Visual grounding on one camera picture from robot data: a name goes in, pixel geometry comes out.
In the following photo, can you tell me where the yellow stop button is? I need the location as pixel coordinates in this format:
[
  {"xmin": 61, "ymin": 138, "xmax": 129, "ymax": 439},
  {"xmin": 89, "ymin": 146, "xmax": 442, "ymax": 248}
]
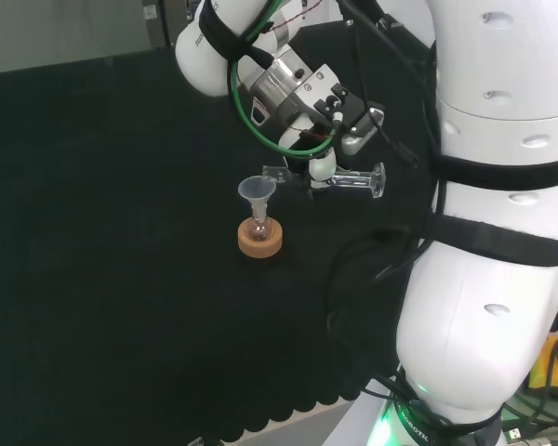
[{"xmin": 527, "ymin": 330, "xmax": 558, "ymax": 397}]

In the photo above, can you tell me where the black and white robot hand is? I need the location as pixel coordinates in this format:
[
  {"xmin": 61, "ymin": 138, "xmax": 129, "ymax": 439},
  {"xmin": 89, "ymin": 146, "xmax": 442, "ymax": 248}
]
[{"xmin": 278, "ymin": 64, "xmax": 387, "ymax": 202}]

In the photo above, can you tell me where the grey equipment box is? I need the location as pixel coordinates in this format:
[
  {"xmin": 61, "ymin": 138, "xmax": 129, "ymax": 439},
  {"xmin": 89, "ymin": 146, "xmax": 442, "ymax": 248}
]
[{"xmin": 141, "ymin": 0, "xmax": 201, "ymax": 50}]

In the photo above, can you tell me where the cork ring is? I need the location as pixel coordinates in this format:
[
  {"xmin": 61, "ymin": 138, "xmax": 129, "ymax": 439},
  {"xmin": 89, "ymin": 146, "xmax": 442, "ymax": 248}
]
[{"xmin": 236, "ymin": 217, "xmax": 285, "ymax": 259}]

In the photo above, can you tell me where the black bench cloth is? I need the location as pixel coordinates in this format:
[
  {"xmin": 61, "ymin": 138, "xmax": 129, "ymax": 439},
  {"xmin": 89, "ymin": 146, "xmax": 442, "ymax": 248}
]
[{"xmin": 0, "ymin": 22, "xmax": 447, "ymax": 445}]

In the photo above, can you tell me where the small glass round-bottom flask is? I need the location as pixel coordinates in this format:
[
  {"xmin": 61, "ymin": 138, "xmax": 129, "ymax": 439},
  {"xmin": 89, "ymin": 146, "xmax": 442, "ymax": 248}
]
[{"xmin": 247, "ymin": 203, "xmax": 272, "ymax": 243}]

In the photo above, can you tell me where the clear plastic funnel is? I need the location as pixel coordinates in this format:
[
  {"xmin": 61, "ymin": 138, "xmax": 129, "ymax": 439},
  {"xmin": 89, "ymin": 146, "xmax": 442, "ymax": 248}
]
[{"xmin": 237, "ymin": 176, "xmax": 277, "ymax": 220}]

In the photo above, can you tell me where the green robot cable loop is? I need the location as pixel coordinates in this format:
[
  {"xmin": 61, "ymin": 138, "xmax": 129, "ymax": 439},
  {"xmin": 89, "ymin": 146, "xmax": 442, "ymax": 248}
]
[{"xmin": 229, "ymin": 0, "xmax": 341, "ymax": 162}]

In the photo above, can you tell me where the clear glass graduated cylinder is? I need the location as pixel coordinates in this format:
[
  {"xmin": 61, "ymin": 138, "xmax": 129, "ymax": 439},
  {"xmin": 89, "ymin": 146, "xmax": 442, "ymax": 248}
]
[{"xmin": 261, "ymin": 162, "xmax": 388, "ymax": 200}]

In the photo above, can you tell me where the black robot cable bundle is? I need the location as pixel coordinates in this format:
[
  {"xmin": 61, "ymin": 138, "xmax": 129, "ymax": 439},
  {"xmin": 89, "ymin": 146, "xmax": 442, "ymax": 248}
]
[{"xmin": 324, "ymin": 0, "xmax": 448, "ymax": 373}]

